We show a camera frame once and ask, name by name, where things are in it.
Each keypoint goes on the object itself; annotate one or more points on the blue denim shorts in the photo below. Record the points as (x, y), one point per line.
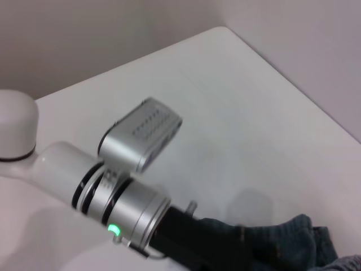
(282, 245)

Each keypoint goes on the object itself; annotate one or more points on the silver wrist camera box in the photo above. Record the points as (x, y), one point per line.
(141, 132)

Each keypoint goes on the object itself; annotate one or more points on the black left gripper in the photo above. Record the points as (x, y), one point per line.
(183, 240)

